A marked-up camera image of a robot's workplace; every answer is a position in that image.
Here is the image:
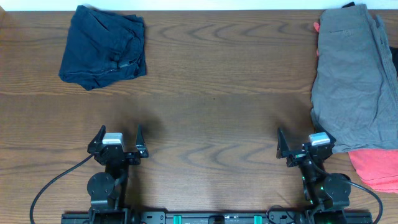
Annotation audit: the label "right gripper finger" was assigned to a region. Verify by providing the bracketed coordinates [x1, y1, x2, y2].
[277, 128, 289, 153]
[314, 123, 336, 144]

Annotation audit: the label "red soccer t-shirt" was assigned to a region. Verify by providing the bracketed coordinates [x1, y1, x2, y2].
[313, 22, 398, 194]

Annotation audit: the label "black garment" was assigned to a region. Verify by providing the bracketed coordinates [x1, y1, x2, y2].
[342, 1, 398, 70]

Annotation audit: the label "grey khaki shorts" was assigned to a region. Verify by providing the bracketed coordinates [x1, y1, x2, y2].
[311, 4, 397, 153]

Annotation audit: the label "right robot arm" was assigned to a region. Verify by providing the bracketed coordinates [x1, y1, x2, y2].
[276, 128, 351, 223]

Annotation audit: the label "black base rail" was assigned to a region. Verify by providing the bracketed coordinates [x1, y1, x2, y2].
[61, 210, 373, 224]

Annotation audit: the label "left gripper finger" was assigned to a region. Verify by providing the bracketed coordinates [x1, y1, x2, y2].
[89, 125, 106, 149]
[136, 124, 146, 152]

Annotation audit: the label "folded navy blue shorts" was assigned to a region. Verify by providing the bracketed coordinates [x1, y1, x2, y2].
[58, 5, 146, 91]

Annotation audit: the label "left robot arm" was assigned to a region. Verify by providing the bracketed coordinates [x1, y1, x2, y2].
[87, 126, 149, 223]

